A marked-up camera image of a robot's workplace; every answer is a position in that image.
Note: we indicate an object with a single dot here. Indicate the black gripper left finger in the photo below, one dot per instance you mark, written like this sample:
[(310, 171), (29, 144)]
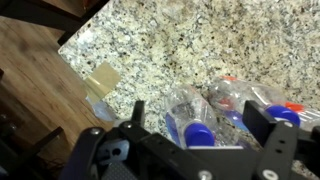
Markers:
[(83, 146)]

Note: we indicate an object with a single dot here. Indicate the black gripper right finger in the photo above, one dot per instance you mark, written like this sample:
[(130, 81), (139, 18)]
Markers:
[(280, 146)]

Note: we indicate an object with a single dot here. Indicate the tan tape piece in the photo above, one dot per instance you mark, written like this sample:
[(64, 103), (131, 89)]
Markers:
[(101, 80)]

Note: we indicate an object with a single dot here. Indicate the clear plastic bag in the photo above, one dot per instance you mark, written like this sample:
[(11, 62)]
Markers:
[(100, 110)]

